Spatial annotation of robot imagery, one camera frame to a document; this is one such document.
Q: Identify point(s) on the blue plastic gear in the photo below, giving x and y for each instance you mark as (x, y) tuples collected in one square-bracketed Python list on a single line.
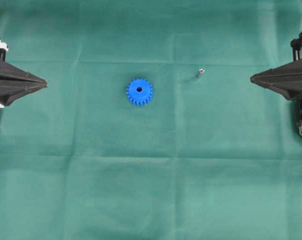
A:
[(139, 92)]

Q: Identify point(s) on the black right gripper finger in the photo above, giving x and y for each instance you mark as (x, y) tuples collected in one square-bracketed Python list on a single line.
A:
[(290, 90), (288, 73)]

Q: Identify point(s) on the green cloth mat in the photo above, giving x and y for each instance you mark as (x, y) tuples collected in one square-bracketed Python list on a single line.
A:
[(215, 158)]

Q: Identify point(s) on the small metal shaft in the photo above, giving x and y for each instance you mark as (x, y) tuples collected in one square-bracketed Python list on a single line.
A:
[(200, 73)]

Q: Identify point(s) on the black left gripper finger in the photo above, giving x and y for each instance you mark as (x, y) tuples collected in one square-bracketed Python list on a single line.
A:
[(13, 90), (8, 71)]

